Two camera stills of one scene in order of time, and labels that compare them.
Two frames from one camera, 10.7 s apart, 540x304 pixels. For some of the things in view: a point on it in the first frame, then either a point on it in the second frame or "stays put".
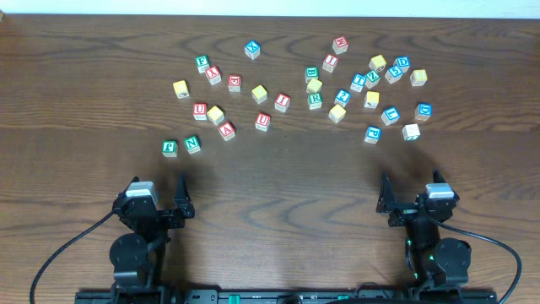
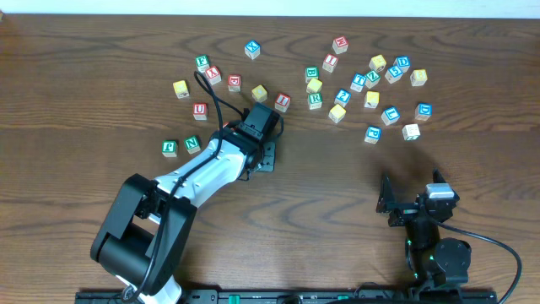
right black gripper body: x=407 y=212 stays put
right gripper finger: x=386 y=197 stays put
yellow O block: x=259 y=94 stays put
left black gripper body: x=164 y=216 to x=268 y=156
